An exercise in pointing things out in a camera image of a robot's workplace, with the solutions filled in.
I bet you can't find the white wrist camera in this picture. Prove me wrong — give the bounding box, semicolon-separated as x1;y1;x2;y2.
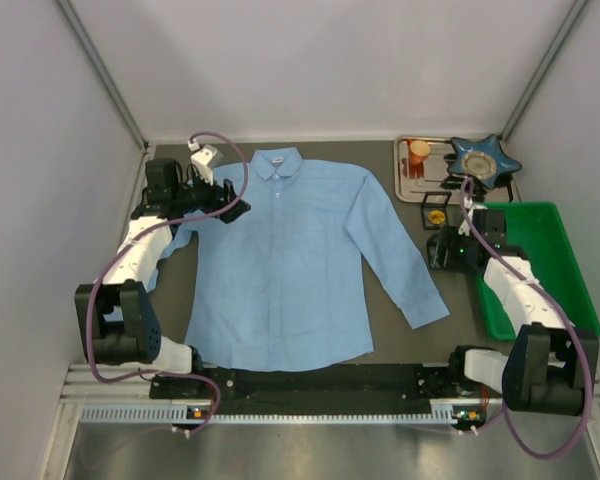
457;200;487;237
187;140;223;185

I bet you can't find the black box gold brooch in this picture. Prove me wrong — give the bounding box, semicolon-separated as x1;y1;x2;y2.
420;191;451;230

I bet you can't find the light blue shirt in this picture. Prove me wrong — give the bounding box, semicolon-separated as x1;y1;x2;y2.
169;147;449;372

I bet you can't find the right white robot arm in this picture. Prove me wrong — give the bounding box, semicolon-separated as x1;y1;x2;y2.
426;207;599;416

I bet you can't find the green plastic bin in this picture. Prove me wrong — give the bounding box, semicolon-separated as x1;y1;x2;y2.
487;202;600;337

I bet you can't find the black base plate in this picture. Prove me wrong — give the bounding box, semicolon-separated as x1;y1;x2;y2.
149;362;511;416

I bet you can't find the purple cable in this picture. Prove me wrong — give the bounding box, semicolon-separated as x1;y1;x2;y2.
458;177;595;460
87;130;251;436

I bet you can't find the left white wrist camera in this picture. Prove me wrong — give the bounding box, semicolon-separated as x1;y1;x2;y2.
187;140;223;185

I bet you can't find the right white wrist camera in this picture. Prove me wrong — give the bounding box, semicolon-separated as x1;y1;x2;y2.
457;200;487;237

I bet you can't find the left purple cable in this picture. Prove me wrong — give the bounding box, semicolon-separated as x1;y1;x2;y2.
87;130;251;436

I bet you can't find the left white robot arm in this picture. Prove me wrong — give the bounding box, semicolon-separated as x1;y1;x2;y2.
74;147;250;383

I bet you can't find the metal tray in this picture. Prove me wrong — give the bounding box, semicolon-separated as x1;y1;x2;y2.
394;136;520;205

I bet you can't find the orange cup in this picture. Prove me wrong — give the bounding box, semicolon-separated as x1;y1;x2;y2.
409;140;431;166

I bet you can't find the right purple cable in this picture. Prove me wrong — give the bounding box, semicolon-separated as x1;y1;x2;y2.
458;177;595;460

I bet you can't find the aluminium front rail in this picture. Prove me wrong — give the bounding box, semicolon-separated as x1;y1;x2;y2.
59;362;600;426

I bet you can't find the blue star-shaped dish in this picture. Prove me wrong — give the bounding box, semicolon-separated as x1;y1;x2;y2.
447;134;522;190

